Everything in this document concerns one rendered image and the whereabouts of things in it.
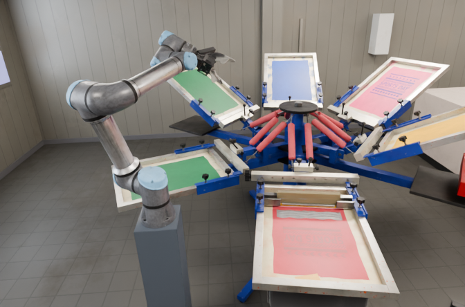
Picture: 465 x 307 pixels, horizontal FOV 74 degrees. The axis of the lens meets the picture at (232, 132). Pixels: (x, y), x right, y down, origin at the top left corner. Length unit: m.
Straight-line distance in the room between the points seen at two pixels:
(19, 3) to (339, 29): 4.82
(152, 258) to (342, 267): 0.85
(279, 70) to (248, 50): 1.63
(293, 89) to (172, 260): 2.35
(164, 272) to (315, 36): 4.46
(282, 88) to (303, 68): 0.38
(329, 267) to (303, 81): 2.28
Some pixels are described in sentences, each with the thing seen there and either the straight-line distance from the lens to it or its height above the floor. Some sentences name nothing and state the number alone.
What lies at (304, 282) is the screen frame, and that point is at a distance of 1.46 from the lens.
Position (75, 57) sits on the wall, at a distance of 5.52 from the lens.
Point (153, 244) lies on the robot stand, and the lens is 1.44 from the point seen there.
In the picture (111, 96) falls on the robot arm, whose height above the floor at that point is 1.79.
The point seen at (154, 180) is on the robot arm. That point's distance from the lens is 1.31.
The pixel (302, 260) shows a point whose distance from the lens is 1.59.
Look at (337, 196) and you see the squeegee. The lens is 1.89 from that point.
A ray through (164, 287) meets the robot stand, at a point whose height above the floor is 0.88.
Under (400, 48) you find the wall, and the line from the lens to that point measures 5.96.
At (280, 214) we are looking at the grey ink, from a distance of 1.84.
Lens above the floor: 2.05
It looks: 22 degrees down
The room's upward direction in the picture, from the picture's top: 2 degrees counter-clockwise
